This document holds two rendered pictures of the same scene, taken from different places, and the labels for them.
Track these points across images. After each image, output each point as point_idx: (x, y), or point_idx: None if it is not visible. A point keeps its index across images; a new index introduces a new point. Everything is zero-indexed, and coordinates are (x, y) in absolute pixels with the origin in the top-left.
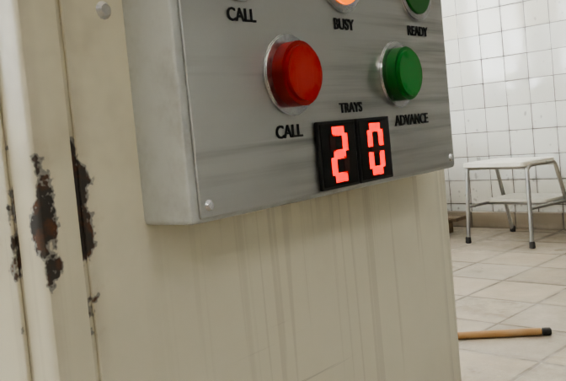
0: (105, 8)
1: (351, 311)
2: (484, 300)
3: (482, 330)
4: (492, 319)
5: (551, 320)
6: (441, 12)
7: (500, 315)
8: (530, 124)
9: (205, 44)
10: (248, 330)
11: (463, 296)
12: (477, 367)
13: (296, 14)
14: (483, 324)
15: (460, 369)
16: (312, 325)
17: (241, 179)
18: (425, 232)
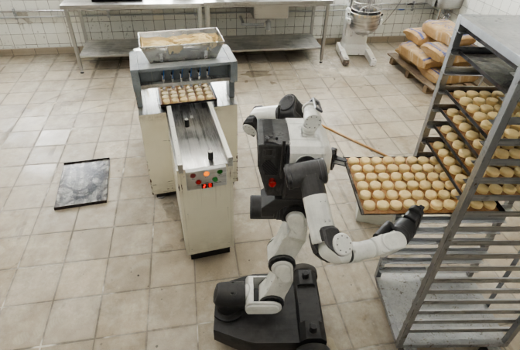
0: (183, 176)
1: (211, 193)
2: (417, 141)
3: (388, 156)
4: (404, 151)
5: None
6: (225, 172)
7: (409, 151)
8: None
9: (189, 181)
10: (196, 193)
11: (415, 135)
12: None
13: (200, 177)
14: (398, 152)
15: (233, 198)
16: (205, 193)
17: (192, 188)
18: (227, 187)
